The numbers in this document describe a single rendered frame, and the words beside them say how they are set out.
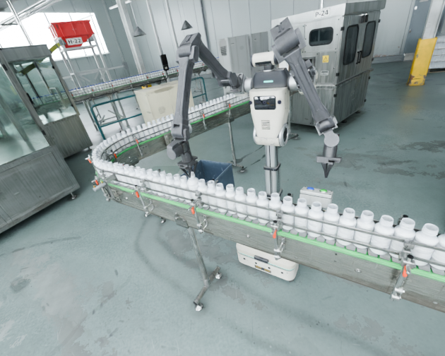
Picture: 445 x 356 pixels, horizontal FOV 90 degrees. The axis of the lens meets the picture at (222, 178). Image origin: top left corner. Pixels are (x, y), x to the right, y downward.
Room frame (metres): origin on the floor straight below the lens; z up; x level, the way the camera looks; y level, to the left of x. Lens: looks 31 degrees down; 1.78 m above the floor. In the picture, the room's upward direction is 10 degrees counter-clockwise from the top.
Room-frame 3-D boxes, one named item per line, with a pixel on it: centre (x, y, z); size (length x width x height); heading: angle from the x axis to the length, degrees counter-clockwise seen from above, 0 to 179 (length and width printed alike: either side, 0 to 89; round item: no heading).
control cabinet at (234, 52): (7.32, -0.96, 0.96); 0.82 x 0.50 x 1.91; 126
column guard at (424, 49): (6.16, -5.77, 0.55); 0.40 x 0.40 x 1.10; 54
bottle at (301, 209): (0.73, -0.32, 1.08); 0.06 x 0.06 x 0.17
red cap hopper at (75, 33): (7.23, 3.19, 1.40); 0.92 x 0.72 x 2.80; 126
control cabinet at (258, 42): (7.85, -1.69, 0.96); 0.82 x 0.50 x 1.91; 126
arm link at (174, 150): (1.04, 0.19, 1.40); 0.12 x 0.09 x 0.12; 145
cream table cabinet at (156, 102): (5.40, 0.97, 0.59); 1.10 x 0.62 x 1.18; 126
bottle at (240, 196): (0.90, -0.07, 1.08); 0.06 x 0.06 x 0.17
